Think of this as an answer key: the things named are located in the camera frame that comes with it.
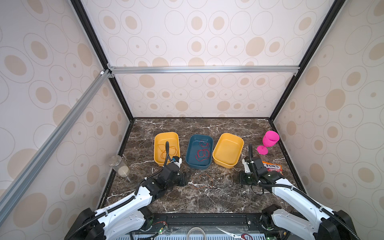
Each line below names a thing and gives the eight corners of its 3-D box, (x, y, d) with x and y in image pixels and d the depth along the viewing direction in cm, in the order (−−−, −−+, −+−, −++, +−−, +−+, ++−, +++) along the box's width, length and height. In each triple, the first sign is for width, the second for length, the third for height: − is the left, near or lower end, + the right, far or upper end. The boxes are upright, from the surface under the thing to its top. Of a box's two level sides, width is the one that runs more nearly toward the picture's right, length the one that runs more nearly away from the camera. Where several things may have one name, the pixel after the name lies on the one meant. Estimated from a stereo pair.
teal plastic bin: (186, 169, 94) (185, 165, 90) (187, 140, 109) (187, 134, 105) (214, 169, 94) (215, 165, 90) (211, 140, 109) (212, 134, 105)
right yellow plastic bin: (209, 163, 97) (209, 158, 92) (222, 135, 112) (223, 130, 107) (233, 173, 93) (235, 169, 88) (243, 143, 107) (246, 138, 102)
